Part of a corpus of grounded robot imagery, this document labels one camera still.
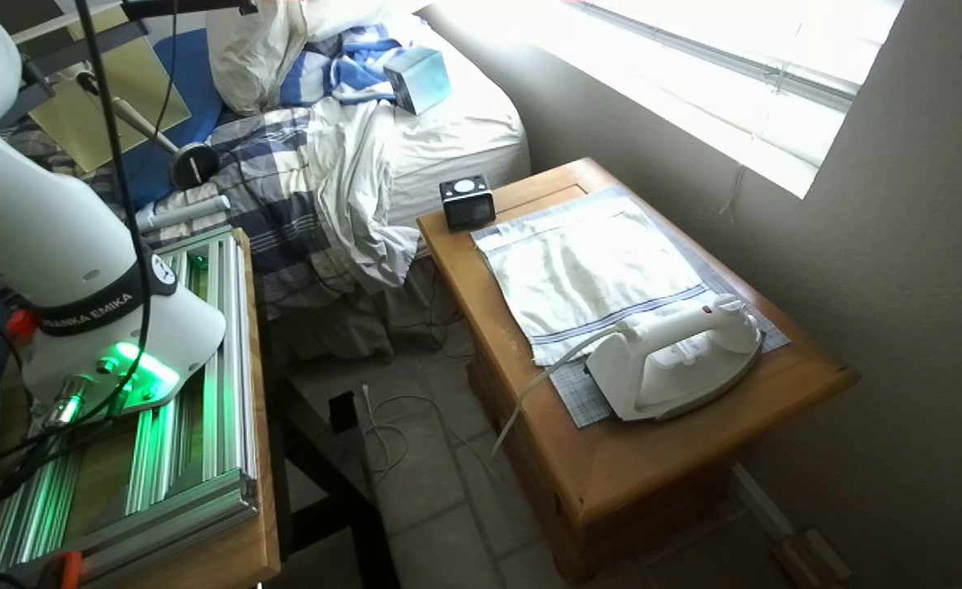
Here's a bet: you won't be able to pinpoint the white crumpled cloth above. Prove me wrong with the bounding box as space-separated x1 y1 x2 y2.
203 0 396 119

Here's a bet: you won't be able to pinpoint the white window frame sill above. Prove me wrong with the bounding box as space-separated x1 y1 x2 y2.
423 0 869 203

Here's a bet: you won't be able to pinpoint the black cube alarm clock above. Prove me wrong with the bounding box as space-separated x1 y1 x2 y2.
439 169 498 233

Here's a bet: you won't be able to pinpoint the yellow-green board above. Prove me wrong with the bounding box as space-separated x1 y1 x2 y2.
28 37 198 181

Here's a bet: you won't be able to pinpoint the white iron power cord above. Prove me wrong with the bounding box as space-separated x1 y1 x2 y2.
487 329 618 458

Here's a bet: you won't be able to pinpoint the teal tissue box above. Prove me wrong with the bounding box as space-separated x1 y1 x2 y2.
379 44 456 119

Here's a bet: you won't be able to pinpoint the white venetian window blinds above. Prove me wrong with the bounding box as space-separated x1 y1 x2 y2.
567 0 907 113

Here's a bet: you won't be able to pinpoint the blue mat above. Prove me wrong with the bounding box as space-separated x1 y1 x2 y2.
104 28 231 212

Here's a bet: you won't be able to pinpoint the blue plaid blanket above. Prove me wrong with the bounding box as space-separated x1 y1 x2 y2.
132 103 418 320

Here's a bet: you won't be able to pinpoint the black stand with round base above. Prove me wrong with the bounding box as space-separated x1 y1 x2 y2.
71 68 223 193

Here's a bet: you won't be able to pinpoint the white folded cloth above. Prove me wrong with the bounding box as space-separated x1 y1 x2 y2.
470 185 793 431

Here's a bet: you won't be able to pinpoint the white bed mattress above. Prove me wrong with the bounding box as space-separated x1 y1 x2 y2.
377 11 533 229

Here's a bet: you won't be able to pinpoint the white towel with blue stripes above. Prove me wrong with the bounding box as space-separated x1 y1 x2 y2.
471 199 745 370

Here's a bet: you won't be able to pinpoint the blue white striped cloth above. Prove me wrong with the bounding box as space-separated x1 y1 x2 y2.
278 22 410 113

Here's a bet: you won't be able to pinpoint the orange clamp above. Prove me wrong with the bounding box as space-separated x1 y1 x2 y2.
43 547 90 589

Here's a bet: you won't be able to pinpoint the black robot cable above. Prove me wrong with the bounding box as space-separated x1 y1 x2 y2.
70 0 161 431

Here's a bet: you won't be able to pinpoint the white clothes iron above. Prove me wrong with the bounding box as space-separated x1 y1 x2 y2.
582 298 771 426

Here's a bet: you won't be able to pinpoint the aluminium rail mounting frame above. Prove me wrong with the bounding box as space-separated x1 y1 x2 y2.
0 226 262 584

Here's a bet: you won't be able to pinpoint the crumpled white bed sheet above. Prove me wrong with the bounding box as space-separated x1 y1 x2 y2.
302 94 427 295

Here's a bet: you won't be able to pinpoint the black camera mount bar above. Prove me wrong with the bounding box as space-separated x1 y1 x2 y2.
118 0 262 20

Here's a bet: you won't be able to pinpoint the black metal table frame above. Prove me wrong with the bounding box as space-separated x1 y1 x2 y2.
259 320 402 589

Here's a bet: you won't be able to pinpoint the wooden nightstand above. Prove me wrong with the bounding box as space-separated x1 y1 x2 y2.
417 154 860 584

